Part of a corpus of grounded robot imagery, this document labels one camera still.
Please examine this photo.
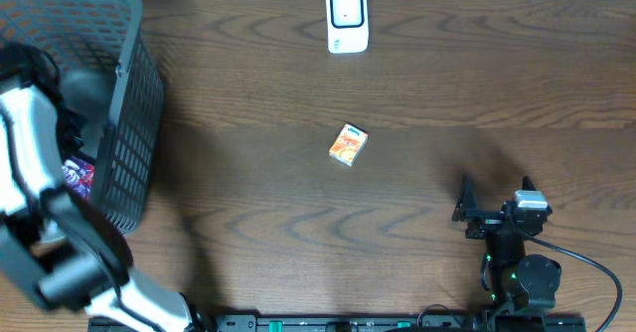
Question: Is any purple noodle packet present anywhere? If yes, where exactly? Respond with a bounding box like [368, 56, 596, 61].
[63, 157, 95, 200]

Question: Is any white barcode scanner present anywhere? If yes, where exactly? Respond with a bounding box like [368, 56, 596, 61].
[325, 0, 370, 54]

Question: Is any grey plastic basket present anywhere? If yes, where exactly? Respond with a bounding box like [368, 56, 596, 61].
[1, 0, 164, 235]

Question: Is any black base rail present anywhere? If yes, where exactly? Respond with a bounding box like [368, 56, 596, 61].
[88, 313, 587, 332]

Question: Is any small orange tissue pack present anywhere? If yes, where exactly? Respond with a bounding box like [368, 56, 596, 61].
[329, 123, 369, 167]

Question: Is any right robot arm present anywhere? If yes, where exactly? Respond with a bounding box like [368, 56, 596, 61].
[452, 176, 561, 331]

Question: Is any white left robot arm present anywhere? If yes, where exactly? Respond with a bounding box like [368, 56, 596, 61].
[1, 44, 209, 331]

